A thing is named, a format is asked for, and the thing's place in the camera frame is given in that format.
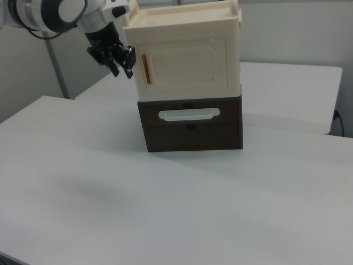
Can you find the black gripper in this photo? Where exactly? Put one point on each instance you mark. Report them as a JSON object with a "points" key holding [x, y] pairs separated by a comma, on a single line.
{"points": [[103, 38]]}

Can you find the cream cabinet door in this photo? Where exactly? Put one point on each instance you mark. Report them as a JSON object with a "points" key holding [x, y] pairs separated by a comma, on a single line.
{"points": [[187, 66]]}

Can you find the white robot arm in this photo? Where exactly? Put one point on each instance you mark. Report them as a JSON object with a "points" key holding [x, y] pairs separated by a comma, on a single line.
{"points": [[55, 11]]}

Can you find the cream plastic cabinet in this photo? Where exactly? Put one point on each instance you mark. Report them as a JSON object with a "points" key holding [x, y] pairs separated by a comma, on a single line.
{"points": [[187, 22]]}

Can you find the tan cabinet side clip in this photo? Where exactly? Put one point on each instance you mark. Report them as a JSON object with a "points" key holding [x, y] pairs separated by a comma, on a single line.
{"points": [[240, 18]]}

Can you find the grey metal pole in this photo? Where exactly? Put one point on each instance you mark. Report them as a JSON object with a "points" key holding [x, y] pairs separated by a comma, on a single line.
{"points": [[59, 71]]}

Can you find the dark brown drawer box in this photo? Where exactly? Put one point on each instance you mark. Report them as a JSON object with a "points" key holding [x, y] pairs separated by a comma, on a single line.
{"points": [[193, 138]]}

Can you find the white table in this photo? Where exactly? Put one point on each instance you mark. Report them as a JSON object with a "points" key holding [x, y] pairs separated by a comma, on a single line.
{"points": [[286, 91]]}

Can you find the black corner object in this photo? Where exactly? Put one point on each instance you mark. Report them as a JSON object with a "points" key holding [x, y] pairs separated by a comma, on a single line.
{"points": [[4, 259]]}

